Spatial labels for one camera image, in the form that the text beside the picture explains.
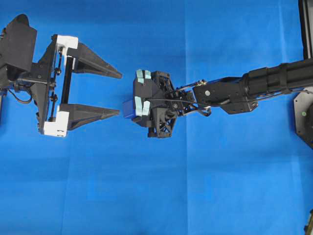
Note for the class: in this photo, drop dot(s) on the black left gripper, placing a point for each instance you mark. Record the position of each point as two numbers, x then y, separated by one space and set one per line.
166 105

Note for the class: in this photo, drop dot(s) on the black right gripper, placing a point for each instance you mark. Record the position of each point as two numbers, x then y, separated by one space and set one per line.
77 57

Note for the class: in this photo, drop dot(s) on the blue block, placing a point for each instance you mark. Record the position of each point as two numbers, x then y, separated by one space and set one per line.
128 109

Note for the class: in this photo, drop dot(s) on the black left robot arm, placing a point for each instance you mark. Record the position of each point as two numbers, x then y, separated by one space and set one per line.
235 95

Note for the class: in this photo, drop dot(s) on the blue table cloth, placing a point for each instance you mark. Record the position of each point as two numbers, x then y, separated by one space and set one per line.
245 174

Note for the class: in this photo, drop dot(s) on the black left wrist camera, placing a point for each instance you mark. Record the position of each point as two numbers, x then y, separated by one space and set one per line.
145 91

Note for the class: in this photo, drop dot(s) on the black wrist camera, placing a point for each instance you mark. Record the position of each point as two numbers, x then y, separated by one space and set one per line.
16 49
145 91

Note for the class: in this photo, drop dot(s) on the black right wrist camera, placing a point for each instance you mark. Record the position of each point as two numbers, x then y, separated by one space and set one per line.
16 49

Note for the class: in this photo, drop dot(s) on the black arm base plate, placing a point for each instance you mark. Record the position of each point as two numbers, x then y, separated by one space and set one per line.
303 115

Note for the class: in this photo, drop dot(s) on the black aluminium frame rail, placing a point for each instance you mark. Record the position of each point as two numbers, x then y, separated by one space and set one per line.
306 21

